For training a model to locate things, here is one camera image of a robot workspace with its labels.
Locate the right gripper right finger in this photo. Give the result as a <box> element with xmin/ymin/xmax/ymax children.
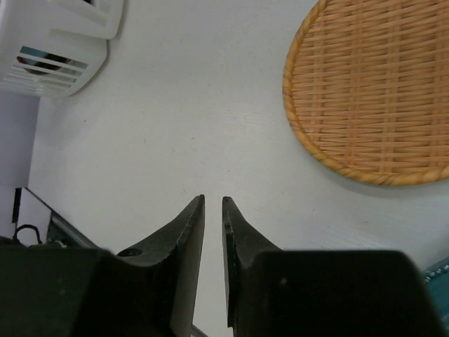
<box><xmin>222</xmin><ymin>197</ymin><xmax>445</xmax><ymax>336</ymax></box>

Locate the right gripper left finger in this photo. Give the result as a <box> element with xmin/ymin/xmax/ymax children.
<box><xmin>1</xmin><ymin>195</ymin><xmax>206</xmax><ymax>336</ymax></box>

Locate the teal scalloped round plate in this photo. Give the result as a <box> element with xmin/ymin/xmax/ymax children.
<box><xmin>424</xmin><ymin>257</ymin><xmax>449</xmax><ymax>331</ymax></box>

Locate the orange woven round plate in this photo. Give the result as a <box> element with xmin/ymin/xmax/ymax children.
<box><xmin>282</xmin><ymin>1</ymin><xmax>448</xmax><ymax>185</ymax></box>

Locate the dark teal square plate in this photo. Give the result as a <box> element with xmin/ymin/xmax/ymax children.
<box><xmin>16</xmin><ymin>46</ymin><xmax>70</xmax><ymax>75</ymax></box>

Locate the white plastic dish bin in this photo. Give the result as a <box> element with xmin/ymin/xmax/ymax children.
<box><xmin>1</xmin><ymin>0</ymin><xmax>124</xmax><ymax>98</ymax></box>

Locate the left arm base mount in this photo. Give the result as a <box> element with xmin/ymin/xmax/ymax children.
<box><xmin>12</xmin><ymin>188</ymin><xmax>96</xmax><ymax>248</ymax></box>

